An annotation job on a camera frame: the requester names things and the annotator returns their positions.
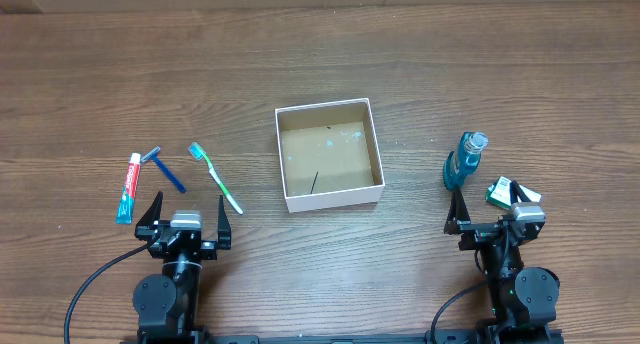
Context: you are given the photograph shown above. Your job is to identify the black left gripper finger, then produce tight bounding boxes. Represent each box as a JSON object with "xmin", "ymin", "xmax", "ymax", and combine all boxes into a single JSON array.
[
  {"xmin": 136, "ymin": 191, "xmax": 163, "ymax": 227},
  {"xmin": 217, "ymin": 195, "xmax": 232, "ymax": 242}
]

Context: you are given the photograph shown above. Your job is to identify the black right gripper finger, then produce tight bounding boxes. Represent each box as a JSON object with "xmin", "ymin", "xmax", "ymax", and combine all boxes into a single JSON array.
[
  {"xmin": 509, "ymin": 180, "xmax": 531, "ymax": 204},
  {"xmin": 446, "ymin": 186, "xmax": 471, "ymax": 224}
]

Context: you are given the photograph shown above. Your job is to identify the blue mouthwash bottle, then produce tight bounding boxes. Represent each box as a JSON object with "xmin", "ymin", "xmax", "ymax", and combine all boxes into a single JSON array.
[{"xmin": 443, "ymin": 132, "xmax": 489, "ymax": 191}]

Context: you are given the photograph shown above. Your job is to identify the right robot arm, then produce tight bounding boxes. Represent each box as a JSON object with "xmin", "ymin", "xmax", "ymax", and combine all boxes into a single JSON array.
[{"xmin": 438, "ymin": 183, "xmax": 564, "ymax": 343}]

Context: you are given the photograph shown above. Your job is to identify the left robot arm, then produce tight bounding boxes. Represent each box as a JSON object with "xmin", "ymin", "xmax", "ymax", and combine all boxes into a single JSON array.
[{"xmin": 132, "ymin": 193, "xmax": 232, "ymax": 343}]

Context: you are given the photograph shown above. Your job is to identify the green white soap packet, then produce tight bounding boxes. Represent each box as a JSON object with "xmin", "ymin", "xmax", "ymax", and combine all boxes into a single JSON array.
[{"xmin": 485, "ymin": 176, "xmax": 542, "ymax": 210}]

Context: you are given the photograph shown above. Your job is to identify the red toothpaste tube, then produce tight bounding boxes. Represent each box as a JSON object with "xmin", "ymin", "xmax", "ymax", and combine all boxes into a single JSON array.
[{"xmin": 115, "ymin": 153, "xmax": 141, "ymax": 224}]

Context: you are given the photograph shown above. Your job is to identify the blue disposable razor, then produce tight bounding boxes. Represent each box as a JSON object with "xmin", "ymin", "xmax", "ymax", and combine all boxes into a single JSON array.
[{"xmin": 140, "ymin": 146, "xmax": 186, "ymax": 193}]

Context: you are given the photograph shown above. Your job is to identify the green white toothbrush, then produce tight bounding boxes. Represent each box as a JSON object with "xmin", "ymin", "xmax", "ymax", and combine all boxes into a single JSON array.
[{"xmin": 188, "ymin": 142, "xmax": 244, "ymax": 215}]

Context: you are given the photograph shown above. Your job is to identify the black stick in box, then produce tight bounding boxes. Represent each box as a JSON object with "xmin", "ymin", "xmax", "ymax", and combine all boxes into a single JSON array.
[{"xmin": 309, "ymin": 171, "xmax": 319, "ymax": 195}]

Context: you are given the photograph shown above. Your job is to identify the white cardboard box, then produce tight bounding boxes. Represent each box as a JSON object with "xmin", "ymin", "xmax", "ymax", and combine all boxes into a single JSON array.
[{"xmin": 275, "ymin": 98, "xmax": 385, "ymax": 213}]

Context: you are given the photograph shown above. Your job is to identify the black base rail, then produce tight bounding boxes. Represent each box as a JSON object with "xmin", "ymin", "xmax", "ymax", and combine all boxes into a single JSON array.
[{"xmin": 121, "ymin": 329, "xmax": 565, "ymax": 344}]

